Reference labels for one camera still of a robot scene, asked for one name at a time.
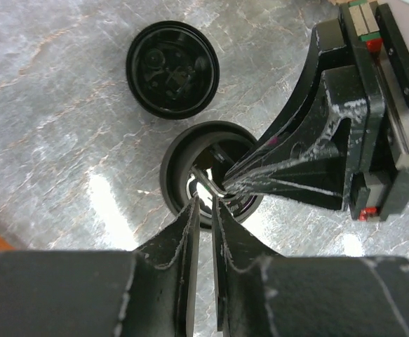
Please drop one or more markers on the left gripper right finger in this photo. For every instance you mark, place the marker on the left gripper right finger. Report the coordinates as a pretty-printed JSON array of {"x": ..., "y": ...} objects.
[{"x": 259, "y": 292}]

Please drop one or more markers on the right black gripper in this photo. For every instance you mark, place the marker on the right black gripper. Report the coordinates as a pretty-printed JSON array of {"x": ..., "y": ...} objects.
[{"x": 311, "y": 151}]

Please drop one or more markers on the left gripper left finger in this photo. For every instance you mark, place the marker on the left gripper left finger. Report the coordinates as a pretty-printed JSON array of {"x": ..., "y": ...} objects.
[{"x": 149, "y": 291}]

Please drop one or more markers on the black plastic cup lid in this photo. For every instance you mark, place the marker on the black plastic cup lid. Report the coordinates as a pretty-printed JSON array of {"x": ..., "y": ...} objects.
[{"x": 196, "y": 163}]

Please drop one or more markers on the black cup lid on table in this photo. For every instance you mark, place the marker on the black cup lid on table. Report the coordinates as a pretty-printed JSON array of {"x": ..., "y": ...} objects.
[{"x": 172, "y": 70}]

